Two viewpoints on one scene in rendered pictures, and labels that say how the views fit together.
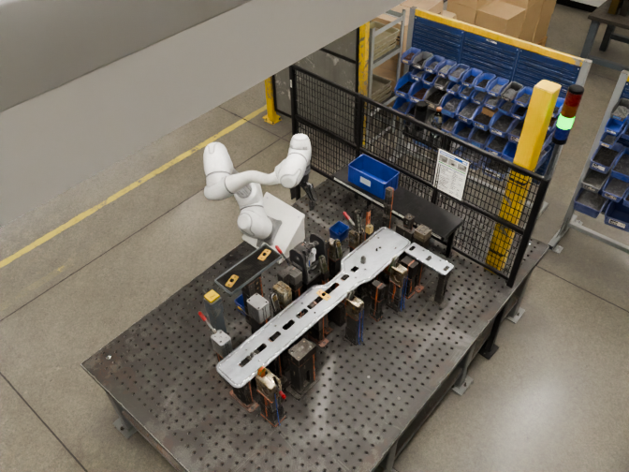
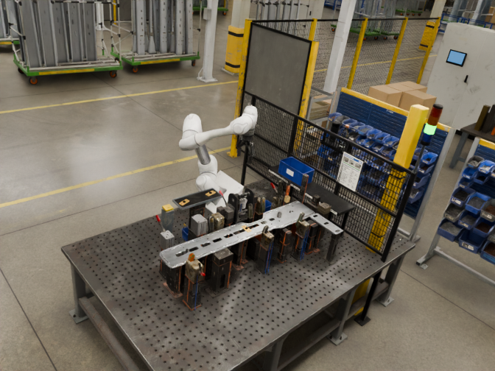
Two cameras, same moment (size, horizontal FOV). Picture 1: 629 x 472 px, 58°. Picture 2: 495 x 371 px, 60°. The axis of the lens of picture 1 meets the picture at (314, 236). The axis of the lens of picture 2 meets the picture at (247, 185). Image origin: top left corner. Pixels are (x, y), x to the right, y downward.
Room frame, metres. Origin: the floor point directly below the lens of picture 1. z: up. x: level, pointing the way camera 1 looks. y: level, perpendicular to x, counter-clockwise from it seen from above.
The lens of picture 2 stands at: (-0.65, -0.12, 2.88)
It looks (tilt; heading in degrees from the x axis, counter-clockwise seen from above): 29 degrees down; 3
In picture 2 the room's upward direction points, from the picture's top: 8 degrees clockwise
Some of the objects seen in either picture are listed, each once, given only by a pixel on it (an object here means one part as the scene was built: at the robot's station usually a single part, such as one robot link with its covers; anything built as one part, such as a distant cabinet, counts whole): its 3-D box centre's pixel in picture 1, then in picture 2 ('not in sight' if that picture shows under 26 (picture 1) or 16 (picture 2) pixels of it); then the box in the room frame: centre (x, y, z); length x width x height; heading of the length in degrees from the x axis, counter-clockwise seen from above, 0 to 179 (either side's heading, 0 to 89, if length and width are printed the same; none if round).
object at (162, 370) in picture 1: (334, 302); (253, 246); (2.23, -0.12, 0.68); 2.56 x 1.61 x 0.04; 138
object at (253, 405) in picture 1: (241, 384); (173, 274); (1.57, 0.40, 0.84); 0.18 x 0.06 x 0.29; 46
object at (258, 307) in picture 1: (260, 324); (197, 241); (1.90, 0.31, 0.90); 0.13 x 0.10 x 0.41; 46
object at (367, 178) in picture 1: (373, 176); (295, 171); (2.93, -0.39, 1.10); 0.30 x 0.17 x 0.13; 47
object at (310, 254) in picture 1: (309, 272); (239, 218); (2.23, 0.03, 0.94); 0.18 x 0.13 x 0.49; 136
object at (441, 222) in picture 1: (394, 198); (309, 187); (2.80, -0.53, 1.02); 0.90 x 0.22 x 0.03; 46
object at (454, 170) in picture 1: (451, 174); (350, 171); (2.68, -0.83, 1.30); 0.23 x 0.02 x 0.31; 46
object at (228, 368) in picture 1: (322, 298); (244, 230); (2.00, -0.03, 1.00); 1.38 x 0.22 x 0.02; 136
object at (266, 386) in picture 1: (270, 397); (194, 283); (1.47, 0.23, 0.88); 0.15 x 0.11 x 0.36; 46
